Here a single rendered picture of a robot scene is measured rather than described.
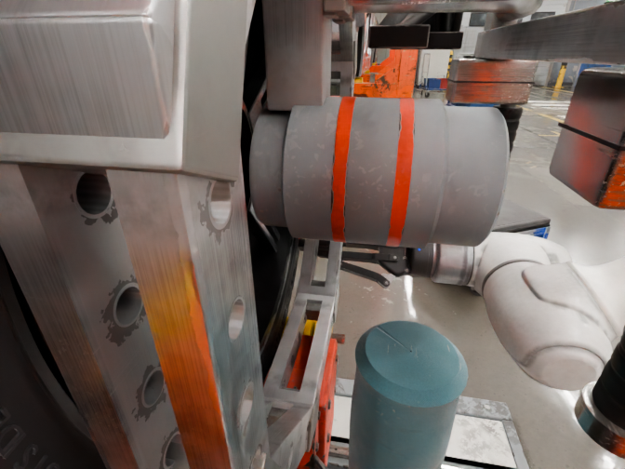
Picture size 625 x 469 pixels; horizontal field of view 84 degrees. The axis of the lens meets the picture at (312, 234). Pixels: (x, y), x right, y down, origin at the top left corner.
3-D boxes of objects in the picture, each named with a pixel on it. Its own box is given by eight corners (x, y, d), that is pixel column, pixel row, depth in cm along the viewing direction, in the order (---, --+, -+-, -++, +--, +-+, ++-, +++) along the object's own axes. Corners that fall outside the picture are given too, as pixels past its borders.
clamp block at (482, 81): (444, 99, 48) (451, 55, 45) (514, 100, 46) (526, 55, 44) (450, 103, 43) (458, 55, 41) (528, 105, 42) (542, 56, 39)
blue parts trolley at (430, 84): (417, 94, 903) (423, 53, 858) (456, 95, 899) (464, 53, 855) (423, 97, 848) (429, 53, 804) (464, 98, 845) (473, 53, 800)
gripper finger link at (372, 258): (396, 258, 64) (396, 265, 64) (336, 254, 66) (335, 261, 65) (398, 253, 60) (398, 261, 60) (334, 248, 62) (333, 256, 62)
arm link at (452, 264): (458, 242, 66) (426, 239, 67) (472, 226, 58) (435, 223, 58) (458, 289, 63) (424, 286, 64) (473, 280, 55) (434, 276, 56)
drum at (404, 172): (286, 205, 46) (283, 88, 39) (458, 217, 42) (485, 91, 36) (251, 261, 33) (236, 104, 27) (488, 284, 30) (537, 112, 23)
